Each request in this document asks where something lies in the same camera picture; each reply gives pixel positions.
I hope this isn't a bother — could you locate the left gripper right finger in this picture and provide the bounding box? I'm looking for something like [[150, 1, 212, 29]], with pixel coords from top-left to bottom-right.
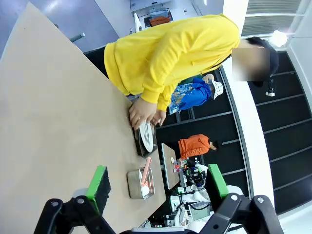
[[199, 163, 285, 234]]

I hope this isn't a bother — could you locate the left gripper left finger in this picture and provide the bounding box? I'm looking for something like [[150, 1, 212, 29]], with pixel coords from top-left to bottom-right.
[[34, 165, 115, 234]]

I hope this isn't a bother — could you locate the dark brown serving tray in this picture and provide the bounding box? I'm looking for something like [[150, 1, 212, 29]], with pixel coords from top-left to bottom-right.
[[132, 121, 158, 159]]

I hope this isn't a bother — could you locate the round white plate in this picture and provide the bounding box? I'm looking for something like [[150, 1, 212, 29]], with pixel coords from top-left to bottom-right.
[[138, 120, 155, 152]]

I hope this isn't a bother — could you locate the left forearm yellow sleeve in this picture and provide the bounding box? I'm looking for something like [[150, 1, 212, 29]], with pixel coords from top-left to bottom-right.
[[156, 95, 173, 112]]

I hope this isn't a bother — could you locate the right forearm yellow sleeve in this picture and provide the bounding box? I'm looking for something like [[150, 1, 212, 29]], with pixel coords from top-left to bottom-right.
[[140, 73, 178, 113]]

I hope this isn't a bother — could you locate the person's right hand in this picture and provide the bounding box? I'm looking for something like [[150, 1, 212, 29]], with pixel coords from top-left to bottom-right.
[[128, 97, 159, 130]]

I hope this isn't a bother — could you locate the person's left hand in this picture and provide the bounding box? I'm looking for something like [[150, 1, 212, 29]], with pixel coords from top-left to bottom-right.
[[151, 109, 168, 127]]

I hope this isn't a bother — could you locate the rectangular steel container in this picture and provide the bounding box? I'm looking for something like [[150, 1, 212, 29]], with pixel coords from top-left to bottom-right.
[[126, 167, 156, 200]]

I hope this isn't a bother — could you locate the black lab device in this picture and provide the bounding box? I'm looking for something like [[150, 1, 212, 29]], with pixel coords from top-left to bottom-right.
[[186, 158, 208, 188]]

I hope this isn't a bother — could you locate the small light brown table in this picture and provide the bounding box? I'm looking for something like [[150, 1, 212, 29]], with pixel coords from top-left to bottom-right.
[[161, 143, 180, 190]]

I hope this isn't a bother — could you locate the orange hooded mannequin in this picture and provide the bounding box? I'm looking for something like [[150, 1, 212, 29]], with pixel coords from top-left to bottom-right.
[[177, 134, 217, 160]]

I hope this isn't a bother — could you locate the blue garment mannequin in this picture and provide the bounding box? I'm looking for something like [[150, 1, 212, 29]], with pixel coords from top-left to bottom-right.
[[169, 78, 213, 115]]

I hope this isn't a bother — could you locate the white patterned bucket hat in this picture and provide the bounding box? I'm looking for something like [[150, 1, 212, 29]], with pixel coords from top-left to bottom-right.
[[211, 79, 224, 100]]

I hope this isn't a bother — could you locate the grey metal pole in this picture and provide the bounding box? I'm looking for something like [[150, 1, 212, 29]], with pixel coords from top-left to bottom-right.
[[69, 32, 86, 42]]

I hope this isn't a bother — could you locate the person in yellow hoodie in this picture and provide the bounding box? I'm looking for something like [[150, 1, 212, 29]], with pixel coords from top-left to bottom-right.
[[103, 13, 280, 112]]

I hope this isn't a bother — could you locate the round ceiling lamp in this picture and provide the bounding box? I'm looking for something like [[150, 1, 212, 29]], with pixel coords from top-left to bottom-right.
[[270, 29, 288, 47]]

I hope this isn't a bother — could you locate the red handled scrub brush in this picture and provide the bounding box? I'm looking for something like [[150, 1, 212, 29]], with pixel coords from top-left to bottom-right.
[[140, 156, 153, 195]]

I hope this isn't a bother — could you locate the ceiling mounted camera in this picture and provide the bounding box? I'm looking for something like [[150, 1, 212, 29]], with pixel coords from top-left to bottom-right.
[[265, 74, 276, 98]]

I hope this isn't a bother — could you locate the orange item in frame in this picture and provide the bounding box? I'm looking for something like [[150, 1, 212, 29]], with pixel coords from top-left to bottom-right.
[[149, 16, 171, 27]]

